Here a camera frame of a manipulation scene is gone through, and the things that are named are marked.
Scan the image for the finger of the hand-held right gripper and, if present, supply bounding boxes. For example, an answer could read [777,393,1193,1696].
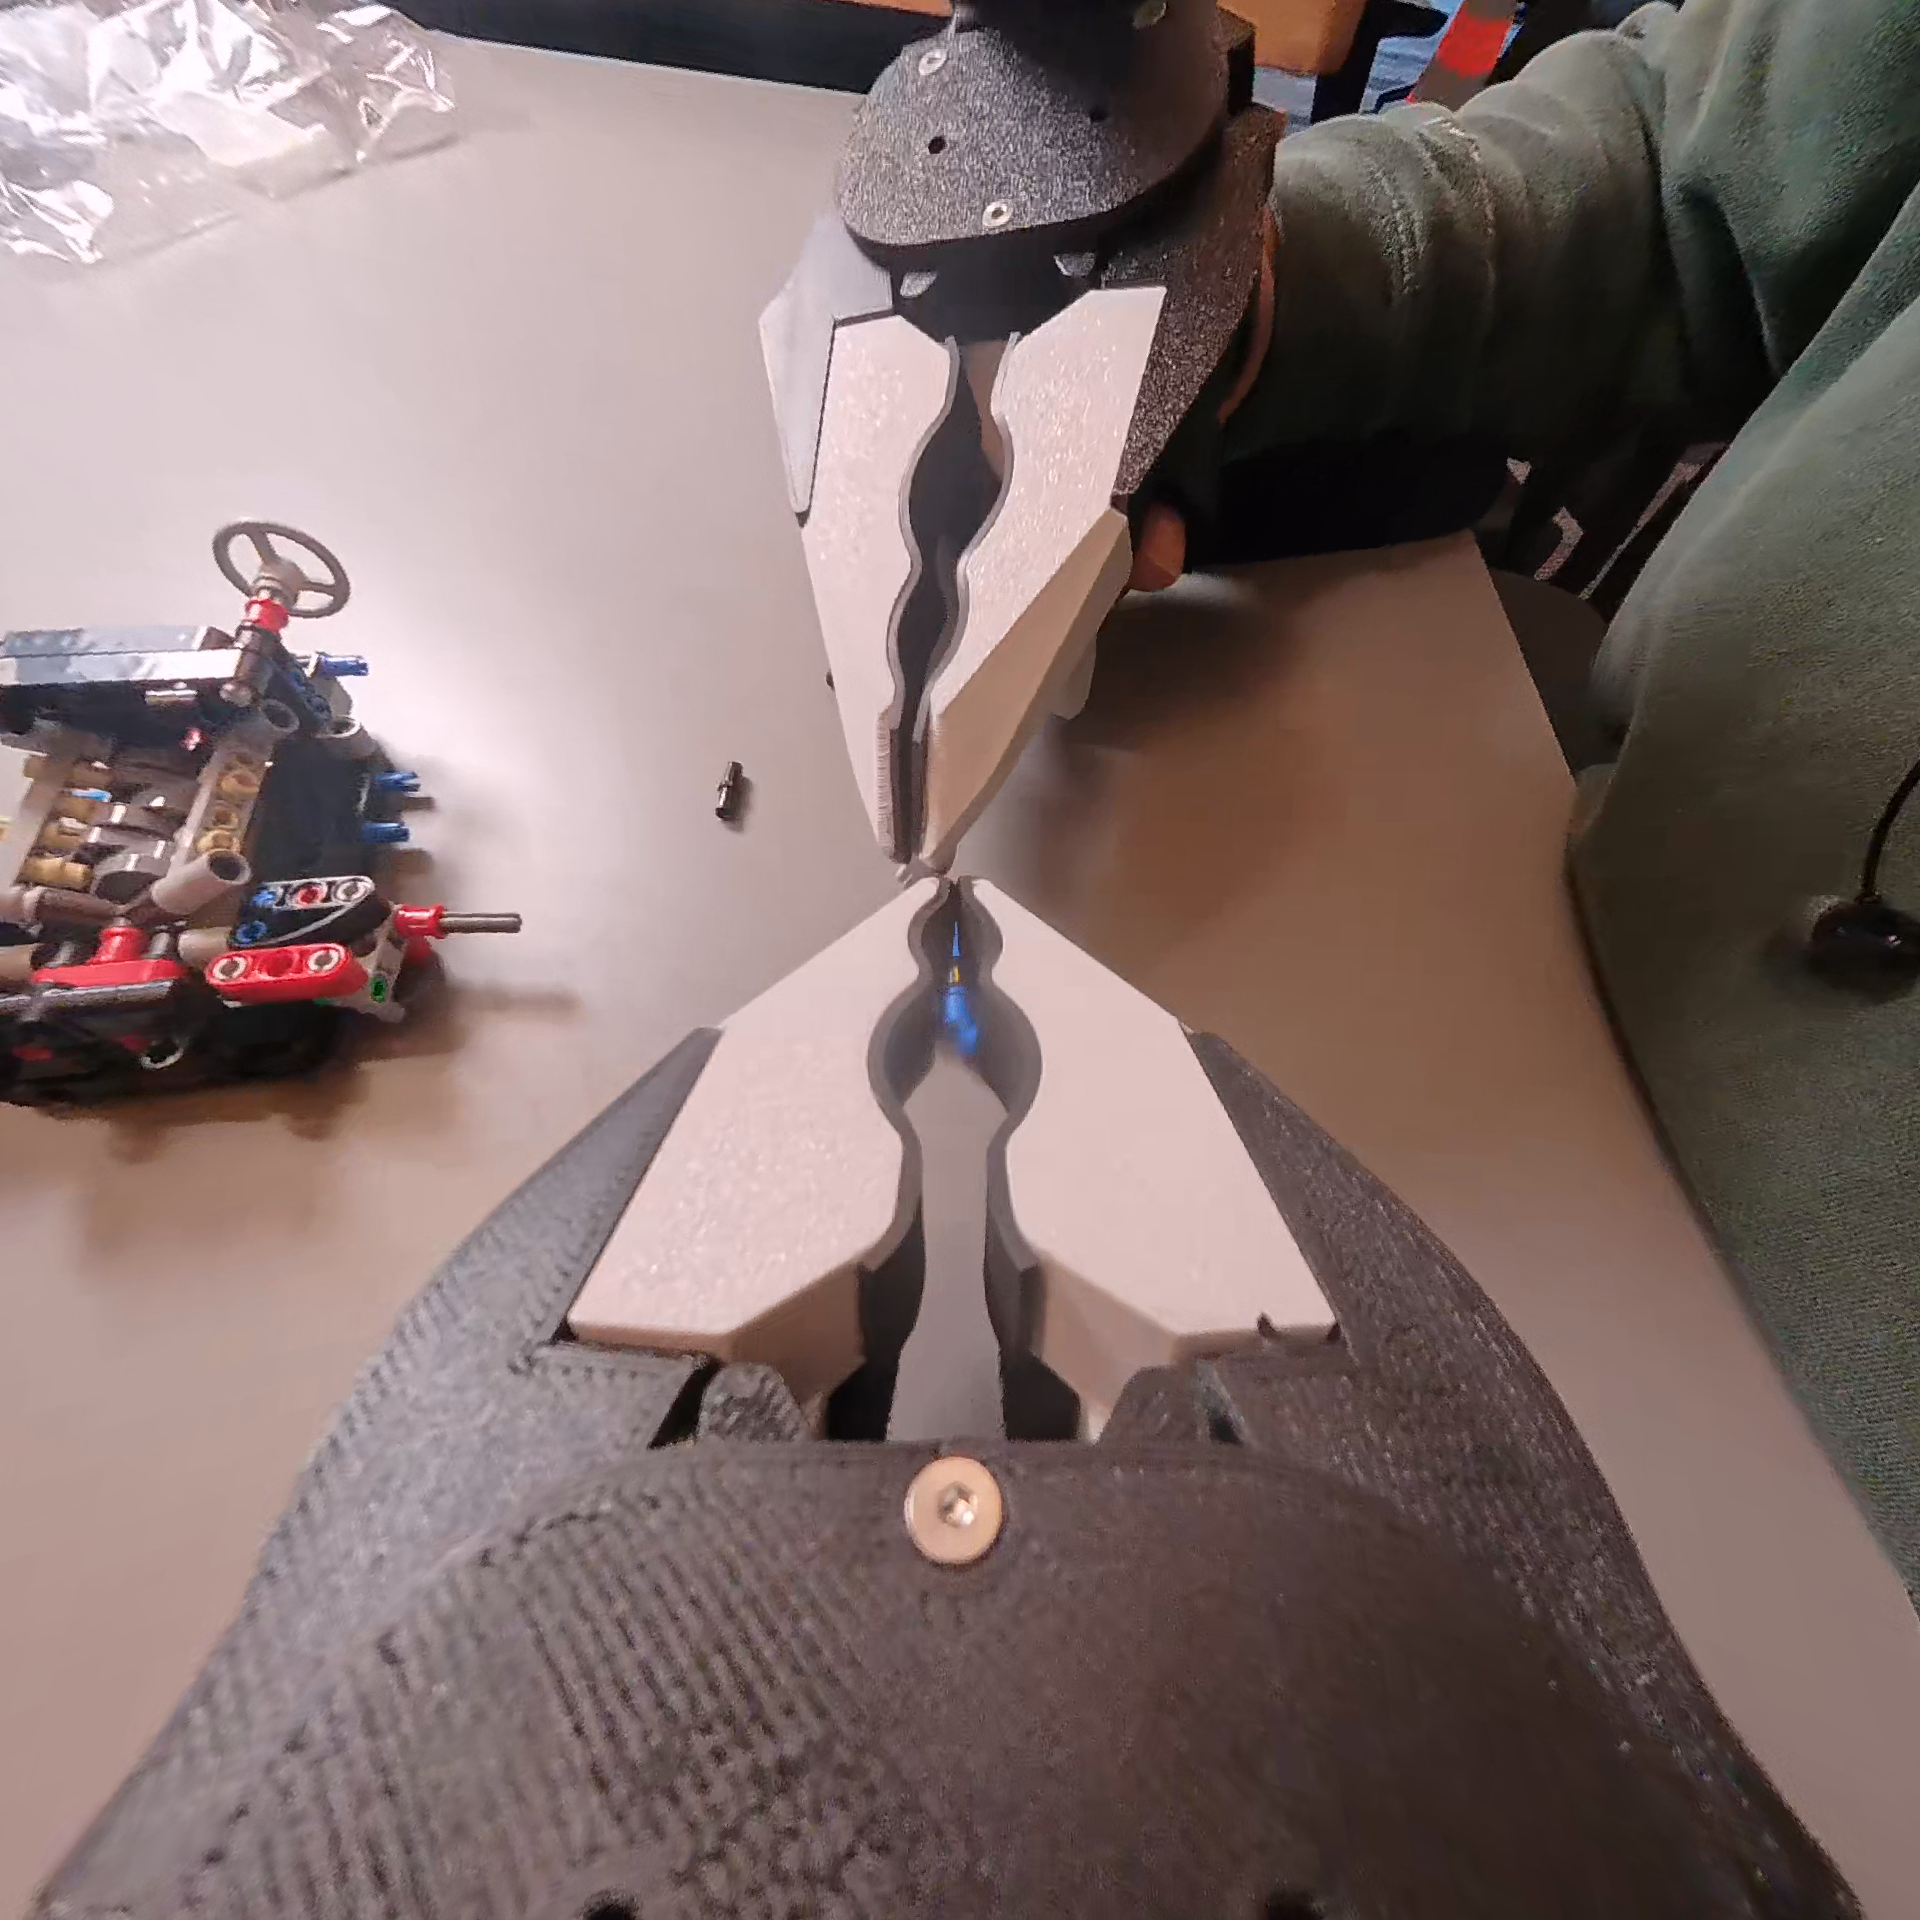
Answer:
[918,282,1170,871]
[802,322,962,865]

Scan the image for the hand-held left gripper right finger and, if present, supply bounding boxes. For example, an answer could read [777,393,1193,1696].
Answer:
[958,878,1339,1409]

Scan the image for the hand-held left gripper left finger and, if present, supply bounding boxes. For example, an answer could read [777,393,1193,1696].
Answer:
[566,880,962,1405]

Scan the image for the partly built lego car chassis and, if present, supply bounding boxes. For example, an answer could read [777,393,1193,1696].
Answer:
[0,520,520,1110]

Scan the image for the wooden edged desk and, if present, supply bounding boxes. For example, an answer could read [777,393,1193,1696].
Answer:
[1219,0,1362,75]

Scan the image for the orange traffic cone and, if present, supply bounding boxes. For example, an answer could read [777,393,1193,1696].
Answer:
[1426,0,1516,114]

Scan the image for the empty clear plastic bags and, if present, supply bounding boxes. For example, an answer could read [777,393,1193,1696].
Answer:
[0,0,459,264]

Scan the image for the black hoodie drawstring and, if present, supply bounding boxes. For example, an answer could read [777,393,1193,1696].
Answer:
[1810,777,1920,978]

